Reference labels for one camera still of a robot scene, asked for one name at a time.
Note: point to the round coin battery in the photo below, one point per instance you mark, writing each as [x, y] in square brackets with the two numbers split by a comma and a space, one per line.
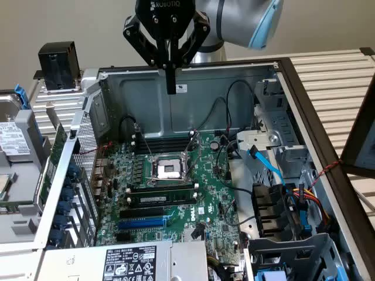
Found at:
[214, 145]

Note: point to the blue expansion slot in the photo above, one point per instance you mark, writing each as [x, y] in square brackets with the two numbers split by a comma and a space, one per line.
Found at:
[140, 224]

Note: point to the grey power supply with label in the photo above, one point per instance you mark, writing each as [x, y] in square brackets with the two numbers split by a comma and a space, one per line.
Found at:
[88, 263]

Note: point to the black RAM slot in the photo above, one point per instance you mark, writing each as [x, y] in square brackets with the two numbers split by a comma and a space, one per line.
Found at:
[164, 148]
[164, 140]
[161, 187]

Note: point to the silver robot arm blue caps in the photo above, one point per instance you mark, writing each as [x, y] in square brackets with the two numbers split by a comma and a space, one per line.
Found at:
[234, 20]

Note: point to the metal disk bay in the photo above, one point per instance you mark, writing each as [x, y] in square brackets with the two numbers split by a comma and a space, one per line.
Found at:
[278, 140]

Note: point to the grey drive cage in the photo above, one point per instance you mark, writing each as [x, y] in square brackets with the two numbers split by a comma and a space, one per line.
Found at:
[307, 251]

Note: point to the green Dell motherboard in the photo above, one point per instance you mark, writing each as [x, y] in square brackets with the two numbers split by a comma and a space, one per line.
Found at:
[205, 175]

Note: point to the CPU chip silver lid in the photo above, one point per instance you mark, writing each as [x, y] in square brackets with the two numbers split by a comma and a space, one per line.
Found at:
[6, 187]

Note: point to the white label sticker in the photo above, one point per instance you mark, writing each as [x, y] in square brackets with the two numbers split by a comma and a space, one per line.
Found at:
[181, 88]

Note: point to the open grey PC case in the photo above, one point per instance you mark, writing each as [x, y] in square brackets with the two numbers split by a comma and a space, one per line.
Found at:
[146, 111]

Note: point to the dark framed panel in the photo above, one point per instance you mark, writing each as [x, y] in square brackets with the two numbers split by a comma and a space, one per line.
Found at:
[360, 140]

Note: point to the black plastic box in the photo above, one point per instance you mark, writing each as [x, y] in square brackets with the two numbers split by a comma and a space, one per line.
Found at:
[58, 67]

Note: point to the thin metal locking lever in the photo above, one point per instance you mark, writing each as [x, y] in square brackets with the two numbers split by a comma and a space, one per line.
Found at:
[167, 180]
[146, 143]

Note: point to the black table corner cap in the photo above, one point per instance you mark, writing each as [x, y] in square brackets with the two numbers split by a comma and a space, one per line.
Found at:
[366, 52]

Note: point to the CPU socket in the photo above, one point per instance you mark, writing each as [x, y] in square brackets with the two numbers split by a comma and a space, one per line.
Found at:
[168, 169]

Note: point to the grey square rack post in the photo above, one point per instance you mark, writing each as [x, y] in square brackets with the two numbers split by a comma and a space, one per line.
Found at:
[29, 131]

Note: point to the green RAM stick in slot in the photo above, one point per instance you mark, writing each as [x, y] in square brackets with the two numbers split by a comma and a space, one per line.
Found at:
[164, 199]

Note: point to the silver hard disk blue carrier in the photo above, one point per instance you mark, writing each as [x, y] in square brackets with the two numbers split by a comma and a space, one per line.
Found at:
[11, 137]

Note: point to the long black expansion slot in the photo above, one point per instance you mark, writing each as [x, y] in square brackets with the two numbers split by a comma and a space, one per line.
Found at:
[140, 212]

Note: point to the short black expansion slot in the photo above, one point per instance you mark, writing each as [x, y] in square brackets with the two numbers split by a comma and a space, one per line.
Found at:
[123, 237]

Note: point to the grey printed parts rack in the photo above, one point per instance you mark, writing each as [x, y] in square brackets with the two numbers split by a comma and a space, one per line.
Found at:
[29, 164]

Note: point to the black case peg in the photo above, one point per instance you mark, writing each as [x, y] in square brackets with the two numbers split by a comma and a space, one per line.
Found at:
[73, 133]

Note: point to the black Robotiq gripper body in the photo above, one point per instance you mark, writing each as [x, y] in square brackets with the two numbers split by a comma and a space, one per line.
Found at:
[164, 20]

